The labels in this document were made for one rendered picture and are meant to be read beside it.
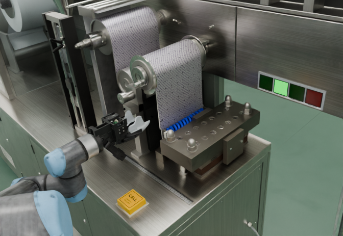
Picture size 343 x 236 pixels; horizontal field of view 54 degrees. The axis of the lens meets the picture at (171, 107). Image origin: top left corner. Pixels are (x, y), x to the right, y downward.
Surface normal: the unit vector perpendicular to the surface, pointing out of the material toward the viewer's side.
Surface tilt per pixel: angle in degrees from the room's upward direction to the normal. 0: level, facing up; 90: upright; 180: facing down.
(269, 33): 90
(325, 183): 0
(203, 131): 0
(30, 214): 31
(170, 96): 90
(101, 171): 0
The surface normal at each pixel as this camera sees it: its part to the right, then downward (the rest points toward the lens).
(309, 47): -0.73, 0.40
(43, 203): 0.00, -0.73
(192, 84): 0.69, 0.33
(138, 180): -0.07, -0.86
